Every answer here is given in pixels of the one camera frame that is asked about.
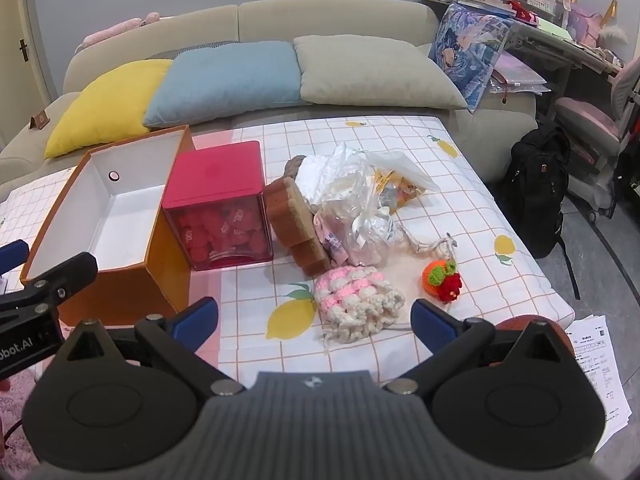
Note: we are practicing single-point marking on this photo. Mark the brown woven knit piece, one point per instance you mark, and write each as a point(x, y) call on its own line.
point(294, 166)

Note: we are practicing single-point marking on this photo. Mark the black backpack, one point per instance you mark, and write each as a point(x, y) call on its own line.
point(537, 190)

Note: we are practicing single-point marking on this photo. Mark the brown plush toy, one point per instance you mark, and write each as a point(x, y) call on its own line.
point(290, 215)

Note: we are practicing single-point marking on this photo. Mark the small pink cloth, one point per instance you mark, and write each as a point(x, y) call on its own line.
point(331, 245)

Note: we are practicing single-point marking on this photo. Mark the yellow snack packet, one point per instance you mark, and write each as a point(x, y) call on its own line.
point(395, 185)

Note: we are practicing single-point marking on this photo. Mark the brown phone stand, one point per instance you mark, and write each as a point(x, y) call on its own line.
point(41, 120)

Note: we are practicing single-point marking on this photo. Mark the purple folder stack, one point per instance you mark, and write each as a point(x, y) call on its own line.
point(520, 72)

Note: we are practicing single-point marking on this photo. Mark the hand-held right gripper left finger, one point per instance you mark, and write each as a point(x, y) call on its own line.
point(194, 321)

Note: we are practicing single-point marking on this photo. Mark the brown basketball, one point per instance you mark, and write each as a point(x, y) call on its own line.
point(520, 327)

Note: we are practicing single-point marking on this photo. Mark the pink plush toy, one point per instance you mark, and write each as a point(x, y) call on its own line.
point(117, 30)

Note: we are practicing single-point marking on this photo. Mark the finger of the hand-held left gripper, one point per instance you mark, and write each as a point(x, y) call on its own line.
point(12, 256)
point(65, 272)

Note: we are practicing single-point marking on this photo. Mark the grey study desk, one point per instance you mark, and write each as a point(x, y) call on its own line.
point(560, 42)

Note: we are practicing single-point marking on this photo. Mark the printed paper sheets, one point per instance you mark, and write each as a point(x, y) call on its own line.
point(602, 360)

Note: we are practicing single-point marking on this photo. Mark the pink fluffy rug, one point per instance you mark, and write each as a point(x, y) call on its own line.
point(17, 410)

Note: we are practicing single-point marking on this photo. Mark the white crumpled plastic bag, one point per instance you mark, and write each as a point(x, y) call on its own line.
point(340, 172)

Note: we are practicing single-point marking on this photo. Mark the blue cartoon print pillow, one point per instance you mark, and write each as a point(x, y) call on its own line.
point(470, 45)

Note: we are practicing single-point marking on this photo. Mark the beige pillow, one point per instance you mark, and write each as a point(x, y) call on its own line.
point(370, 72)

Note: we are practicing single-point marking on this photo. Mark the beige sofa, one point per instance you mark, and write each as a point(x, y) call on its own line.
point(330, 20)

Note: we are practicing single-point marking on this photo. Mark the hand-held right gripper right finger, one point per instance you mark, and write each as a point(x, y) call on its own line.
point(431, 321)

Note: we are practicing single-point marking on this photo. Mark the lemon print checked blanket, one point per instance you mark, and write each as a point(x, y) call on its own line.
point(450, 195)

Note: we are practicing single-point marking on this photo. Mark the red lidded clear cube box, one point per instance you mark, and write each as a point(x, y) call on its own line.
point(220, 175)

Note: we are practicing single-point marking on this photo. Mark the pink plush bag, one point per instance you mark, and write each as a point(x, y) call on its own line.
point(595, 22)

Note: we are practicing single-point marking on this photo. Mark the light blue pillow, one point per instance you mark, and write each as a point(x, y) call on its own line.
point(225, 82)

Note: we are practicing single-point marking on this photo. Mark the yellow pillow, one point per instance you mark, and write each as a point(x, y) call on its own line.
point(107, 105)

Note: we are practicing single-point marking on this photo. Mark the orange cardboard box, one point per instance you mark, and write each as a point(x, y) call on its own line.
point(131, 290)

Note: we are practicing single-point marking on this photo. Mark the crochet orange strawberry charm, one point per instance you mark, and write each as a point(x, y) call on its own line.
point(442, 280)

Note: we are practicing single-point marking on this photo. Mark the pink white crochet pouch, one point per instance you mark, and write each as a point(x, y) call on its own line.
point(355, 300)

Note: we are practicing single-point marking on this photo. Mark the pink grey desk chair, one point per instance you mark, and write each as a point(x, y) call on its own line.
point(590, 120)

